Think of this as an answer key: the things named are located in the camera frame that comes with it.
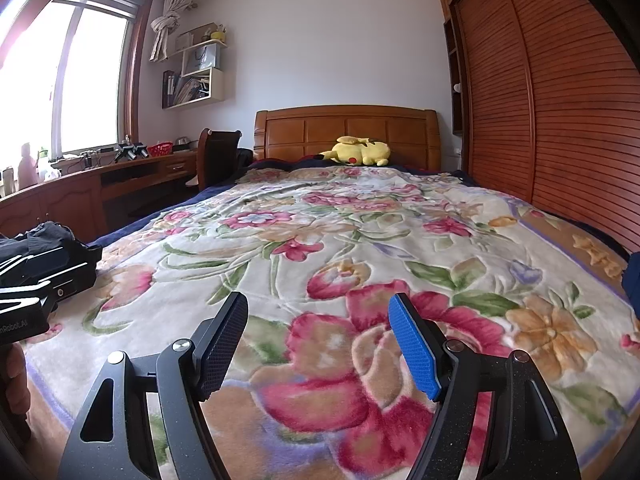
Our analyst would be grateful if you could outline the yellow plush toy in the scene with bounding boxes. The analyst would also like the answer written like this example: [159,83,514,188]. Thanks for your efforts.
[316,136,391,167]

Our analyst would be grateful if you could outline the white paper bag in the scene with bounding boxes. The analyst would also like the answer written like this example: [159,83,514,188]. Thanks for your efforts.
[187,42,221,73]

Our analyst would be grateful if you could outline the blue suit jacket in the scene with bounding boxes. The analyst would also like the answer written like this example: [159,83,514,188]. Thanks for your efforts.
[622,252,640,313]

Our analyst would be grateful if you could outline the wooden chair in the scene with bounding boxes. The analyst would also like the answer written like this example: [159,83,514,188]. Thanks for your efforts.
[196,128,243,186]

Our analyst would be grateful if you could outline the black garment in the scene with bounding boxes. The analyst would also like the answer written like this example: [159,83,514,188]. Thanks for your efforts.
[0,221,101,281]

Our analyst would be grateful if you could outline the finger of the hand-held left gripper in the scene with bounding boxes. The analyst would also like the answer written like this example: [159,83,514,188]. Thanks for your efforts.
[0,241,104,283]
[27,262,97,313]

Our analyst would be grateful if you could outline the white wall shelf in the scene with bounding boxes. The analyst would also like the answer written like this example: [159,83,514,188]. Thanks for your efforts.
[161,35,228,110]

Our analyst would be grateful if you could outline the wood-framed window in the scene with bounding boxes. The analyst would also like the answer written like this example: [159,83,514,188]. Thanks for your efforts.
[0,0,153,196]

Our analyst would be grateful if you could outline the dark upright folders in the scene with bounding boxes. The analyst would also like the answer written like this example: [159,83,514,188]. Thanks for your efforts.
[162,71,182,108]

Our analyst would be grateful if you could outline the person's left hand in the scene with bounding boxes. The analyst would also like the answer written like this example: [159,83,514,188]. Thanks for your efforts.
[0,342,28,443]

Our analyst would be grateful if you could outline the black desktop device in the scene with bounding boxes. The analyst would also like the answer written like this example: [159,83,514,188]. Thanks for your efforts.
[115,143,149,162]

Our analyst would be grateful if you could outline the pale pink bottle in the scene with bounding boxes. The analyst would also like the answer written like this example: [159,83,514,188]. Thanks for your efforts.
[17,142,40,186]

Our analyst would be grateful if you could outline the tied beige curtain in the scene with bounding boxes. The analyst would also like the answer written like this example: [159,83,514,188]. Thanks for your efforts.
[149,0,195,62]

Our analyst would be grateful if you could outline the stack of leaning papers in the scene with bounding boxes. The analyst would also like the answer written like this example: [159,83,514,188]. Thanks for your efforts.
[176,75,211,106]

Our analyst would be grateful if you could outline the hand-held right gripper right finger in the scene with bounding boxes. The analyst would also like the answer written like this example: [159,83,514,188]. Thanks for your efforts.
[388,292,582,480]

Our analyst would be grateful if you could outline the floral plush blanket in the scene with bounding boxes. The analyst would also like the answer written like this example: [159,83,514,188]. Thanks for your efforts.
[22,165,640,480]

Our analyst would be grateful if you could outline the wooden louvred wardrobe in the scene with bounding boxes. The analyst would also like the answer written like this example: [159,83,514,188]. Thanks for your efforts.
[435,0,640,261]

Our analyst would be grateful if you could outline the brown cardboard box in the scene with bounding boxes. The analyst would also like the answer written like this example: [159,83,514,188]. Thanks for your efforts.
[176,24,216,53]

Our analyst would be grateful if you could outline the wooden bed headboard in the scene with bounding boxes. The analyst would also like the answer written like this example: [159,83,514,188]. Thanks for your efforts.
[253,105,441,171]

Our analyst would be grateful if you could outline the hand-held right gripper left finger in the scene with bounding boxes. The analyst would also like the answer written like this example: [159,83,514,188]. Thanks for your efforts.
[59,291,250,480]

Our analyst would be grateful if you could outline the wooden desk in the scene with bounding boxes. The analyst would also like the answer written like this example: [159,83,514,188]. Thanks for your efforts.
[0,150,201,241]

